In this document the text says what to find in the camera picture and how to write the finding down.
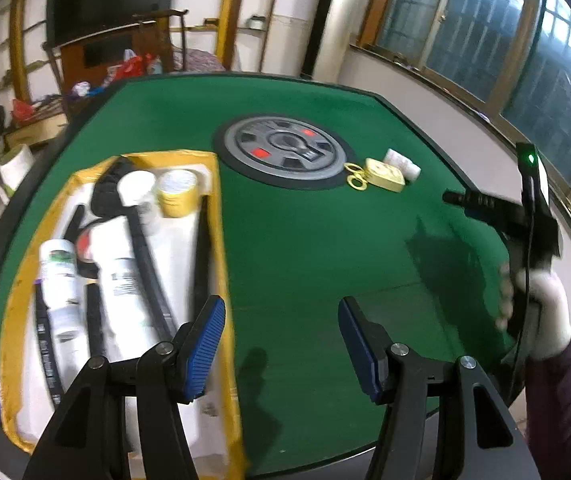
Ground grey round table centre panel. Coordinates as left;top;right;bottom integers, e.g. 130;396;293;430
214;115;356;191

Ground standing air conditioner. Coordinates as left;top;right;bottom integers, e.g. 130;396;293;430
300;0;371;81

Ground yellow scissors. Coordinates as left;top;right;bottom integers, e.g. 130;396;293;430
344;162;369;192

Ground yellow tape roll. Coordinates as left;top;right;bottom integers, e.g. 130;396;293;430
156;169;198;218

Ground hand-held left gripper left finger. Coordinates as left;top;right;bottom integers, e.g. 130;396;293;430
22;294;227;480

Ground yellow tape measure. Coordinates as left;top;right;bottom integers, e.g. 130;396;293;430
365;157;406;193

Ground short black bar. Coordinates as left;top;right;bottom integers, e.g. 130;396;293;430
85;284;108;361

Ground black television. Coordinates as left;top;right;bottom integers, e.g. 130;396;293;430
45;0;178;46

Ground wood-framed window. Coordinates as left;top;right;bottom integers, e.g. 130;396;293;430
358;0;571;241

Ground white and green bin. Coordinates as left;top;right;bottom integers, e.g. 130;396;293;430
0;144;36;198

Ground thin black strap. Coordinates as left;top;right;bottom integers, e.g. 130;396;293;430
34;285;61;406

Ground wooden television cabinet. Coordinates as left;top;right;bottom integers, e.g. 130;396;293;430
2;30;176;146

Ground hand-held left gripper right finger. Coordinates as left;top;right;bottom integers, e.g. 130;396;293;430
338;296;541;480

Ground green felt mahjong table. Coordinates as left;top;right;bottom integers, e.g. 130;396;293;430
0;72;571;480

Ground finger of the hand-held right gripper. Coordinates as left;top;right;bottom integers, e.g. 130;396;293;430
443;189;522;227

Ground white foam tray yellow-taped edges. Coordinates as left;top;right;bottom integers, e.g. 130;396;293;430
0;149;246;480

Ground person's right hand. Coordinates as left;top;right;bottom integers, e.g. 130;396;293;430
495;263;571;361

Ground white plastic jar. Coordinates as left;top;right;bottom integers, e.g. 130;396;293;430
116;170;161;236

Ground dark wooden chair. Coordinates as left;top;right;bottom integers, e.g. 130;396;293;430
132;9;191;76

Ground person's right forearm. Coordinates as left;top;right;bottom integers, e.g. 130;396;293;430
520;332;571;480

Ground large white labelled bottle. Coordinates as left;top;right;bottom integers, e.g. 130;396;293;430
88;222;161;346

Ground white bottle green label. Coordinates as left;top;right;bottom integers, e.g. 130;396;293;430
38;240;86;356

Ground white packet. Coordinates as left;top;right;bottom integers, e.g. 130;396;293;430
383;148;421;181

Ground purple floral cushion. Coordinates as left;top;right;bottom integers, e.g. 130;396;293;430
172;47;226;73

